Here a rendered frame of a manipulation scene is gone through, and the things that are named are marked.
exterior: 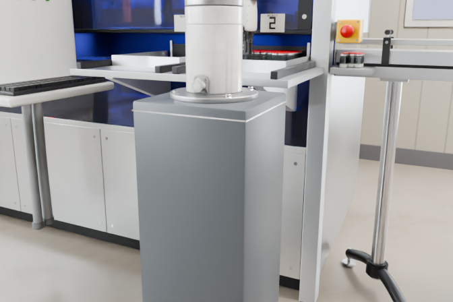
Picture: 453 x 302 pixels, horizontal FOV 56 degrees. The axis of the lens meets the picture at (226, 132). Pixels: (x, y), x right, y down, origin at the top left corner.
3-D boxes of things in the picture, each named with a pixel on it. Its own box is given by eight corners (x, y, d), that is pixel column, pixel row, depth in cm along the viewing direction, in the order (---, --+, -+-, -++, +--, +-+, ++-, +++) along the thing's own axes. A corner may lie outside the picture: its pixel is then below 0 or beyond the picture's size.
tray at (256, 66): (245, 62, 159) (245, 52, 159) (314, 65, 149) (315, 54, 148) (202, 69, 129) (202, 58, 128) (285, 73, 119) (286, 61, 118)
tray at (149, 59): (166, 59, 173) (166, 50, 172) (225, 61, 163) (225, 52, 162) (112, 65, 143) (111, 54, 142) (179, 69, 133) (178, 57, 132)
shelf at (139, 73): (156, 63, 176) (156, 58, 175) (328, 71, 147) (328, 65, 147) (70, 75, 133) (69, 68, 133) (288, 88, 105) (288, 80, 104)
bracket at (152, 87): (164, 99, 168) (163, 66, 165) (171, 100, 167) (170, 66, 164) (107, 114, 138) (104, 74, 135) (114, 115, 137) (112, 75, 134)
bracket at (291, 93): (288, 109, 148) (289, 71, 145) (296, 110, 147) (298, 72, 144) (252, 130, 118) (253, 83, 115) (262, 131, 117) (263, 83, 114)
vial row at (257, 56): (243, 64, 147) (243, 50, 146) (293, 66, 140) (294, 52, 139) (240, 65, 145) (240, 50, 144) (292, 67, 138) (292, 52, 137)
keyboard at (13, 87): (79, 79, 167) (78, 73, 167) (106, 81, 161) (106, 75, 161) (-18, 93, 132) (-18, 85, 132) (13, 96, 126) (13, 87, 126)
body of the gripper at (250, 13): (241, -4, 141) (241, 31, 144) (228, -6, 132) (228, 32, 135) (263, -5, 138) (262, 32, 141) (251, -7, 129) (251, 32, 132)
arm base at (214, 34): (237, 106, 80) (238, 3, 76) (152, 99, 88) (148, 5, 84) (270, 93, 97) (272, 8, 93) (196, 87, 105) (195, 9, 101)
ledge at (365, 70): (338, 70, 152) (338, 64, 151) (376, 71, 147) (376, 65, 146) (329, 73, 139) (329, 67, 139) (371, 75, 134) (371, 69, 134)
